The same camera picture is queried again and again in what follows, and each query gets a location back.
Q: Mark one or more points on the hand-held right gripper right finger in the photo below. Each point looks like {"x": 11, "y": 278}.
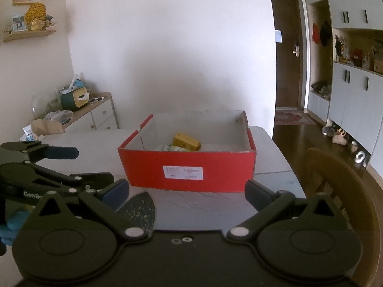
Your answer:
{"x": 257, "y": 192}

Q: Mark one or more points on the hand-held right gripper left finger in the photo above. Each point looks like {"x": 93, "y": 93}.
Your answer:
{"x": 115, "y": 193}

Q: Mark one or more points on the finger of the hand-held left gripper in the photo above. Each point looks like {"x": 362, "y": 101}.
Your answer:
{"x": 92, "y": 181}
{"x": 62, "y": 153}

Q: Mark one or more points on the red cardboard box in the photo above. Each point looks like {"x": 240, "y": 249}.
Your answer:
{"x": 215, "y": 164}

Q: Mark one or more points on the green bottle with white label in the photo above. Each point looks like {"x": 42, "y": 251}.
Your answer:
{"x": 173, "y": 148}

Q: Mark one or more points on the yellow carton box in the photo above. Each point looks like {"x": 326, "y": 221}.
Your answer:
{"x": 185, "y": 142}

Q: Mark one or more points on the person's left hand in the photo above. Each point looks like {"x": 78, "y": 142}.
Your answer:
{"x": 12, "y": 227}

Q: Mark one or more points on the brown paper bag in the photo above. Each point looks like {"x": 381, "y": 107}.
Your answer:
{"x": 48, "y": 127}

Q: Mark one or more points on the dark speckled table mat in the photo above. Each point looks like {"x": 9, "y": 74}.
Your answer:
{"x": 139, "y": 212}

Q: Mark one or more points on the clear plastic bag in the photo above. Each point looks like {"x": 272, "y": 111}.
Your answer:
{"x": 58, "y": 116}

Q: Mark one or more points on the blue and white packet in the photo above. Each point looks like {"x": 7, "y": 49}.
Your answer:
{"x": 30, "y": 133}

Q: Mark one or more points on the small white wooden sideboard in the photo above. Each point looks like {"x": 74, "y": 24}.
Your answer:
{"x": 101, "y": 116}

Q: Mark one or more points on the teal and yellow tissue box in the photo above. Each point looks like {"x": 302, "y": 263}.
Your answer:
{"x": 73, "y": 97}

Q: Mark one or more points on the white sunglasses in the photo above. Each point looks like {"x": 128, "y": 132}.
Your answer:
{"x": 96, "y": 99}

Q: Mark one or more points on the patterned door rug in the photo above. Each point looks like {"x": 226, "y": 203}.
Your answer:
{"x": 294, "y": 117}

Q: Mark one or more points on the brown wooden chair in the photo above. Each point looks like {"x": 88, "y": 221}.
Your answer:
{"x": 344, "y": 170}

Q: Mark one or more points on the grey shoes on floor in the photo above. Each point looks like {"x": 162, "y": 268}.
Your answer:
{"x": 327, "y": 130}

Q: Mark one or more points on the black and white shoes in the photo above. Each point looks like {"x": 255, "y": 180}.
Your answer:
{"x": 359, "y": 155}

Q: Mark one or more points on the brown entrance door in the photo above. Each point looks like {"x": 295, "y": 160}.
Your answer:
{"x": 287, "y": 80}

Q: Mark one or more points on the shoes on cabinet shelf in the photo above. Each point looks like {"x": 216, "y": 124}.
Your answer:
{"x": 320, "y": 89}

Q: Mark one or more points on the small standing photo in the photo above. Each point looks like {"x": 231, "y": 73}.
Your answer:
{"x": 18, "y": 22}

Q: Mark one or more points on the yellow pineapple ornament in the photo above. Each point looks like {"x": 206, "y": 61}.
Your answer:
{"x": 36, "y": 16}

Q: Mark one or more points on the white paper on door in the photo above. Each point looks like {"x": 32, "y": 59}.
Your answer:
{"x": 278, "y": 36}

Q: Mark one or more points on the row of shelf figurines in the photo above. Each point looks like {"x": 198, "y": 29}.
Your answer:
{"x": 357, "y": 55}

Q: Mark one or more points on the red hat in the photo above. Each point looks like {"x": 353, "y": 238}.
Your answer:
{"x": 316, "y": 33}

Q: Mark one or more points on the black hat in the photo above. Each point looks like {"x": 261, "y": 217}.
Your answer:
{"x": 325, "y": 33}

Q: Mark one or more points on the wooden wall shelf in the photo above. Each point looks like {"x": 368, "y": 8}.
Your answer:
{"x": 30, "y": 35}

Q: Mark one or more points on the white and wood wall cabinet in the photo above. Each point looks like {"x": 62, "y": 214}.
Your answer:
{"x": 353, "y": 104}

